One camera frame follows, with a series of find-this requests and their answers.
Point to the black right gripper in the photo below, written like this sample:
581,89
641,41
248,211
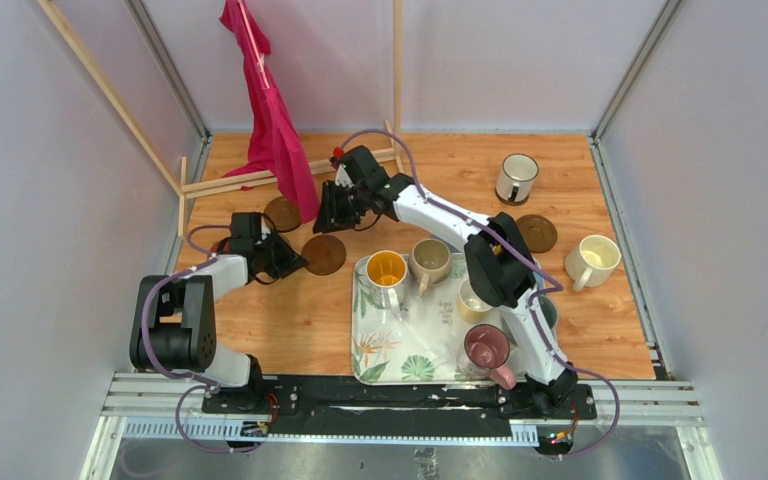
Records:
331,213

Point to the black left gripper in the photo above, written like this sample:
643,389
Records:
290,261

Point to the amber brown coaster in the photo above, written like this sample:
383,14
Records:
324,254

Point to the ringed brown coaster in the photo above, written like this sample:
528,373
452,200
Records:
284,214

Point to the cream white mug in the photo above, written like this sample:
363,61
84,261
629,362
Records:
591,262

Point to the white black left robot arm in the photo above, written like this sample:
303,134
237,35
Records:
174,328

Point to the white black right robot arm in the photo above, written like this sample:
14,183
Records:
500,266

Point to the dark wooden coaster right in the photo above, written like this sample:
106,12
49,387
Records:
539,233

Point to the glass mug yellow inside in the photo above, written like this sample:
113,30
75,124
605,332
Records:
386,273

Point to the magenta cloth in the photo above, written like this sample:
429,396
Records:
274,144

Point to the wooden drying rack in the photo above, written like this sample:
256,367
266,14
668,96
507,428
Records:
184,191

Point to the beige ceramic mug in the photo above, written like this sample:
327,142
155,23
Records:
430,263

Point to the floral white serving tray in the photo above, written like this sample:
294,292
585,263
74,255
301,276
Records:
419,347

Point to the pale yellow mug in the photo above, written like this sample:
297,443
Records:
470,307

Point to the white enamel mug black rim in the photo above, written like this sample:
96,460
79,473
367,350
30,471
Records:
516,178

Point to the pink ceramic mug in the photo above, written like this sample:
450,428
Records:
483,355

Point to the grey ceramic mug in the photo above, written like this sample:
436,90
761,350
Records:
550,314

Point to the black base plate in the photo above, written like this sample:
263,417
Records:
342,405

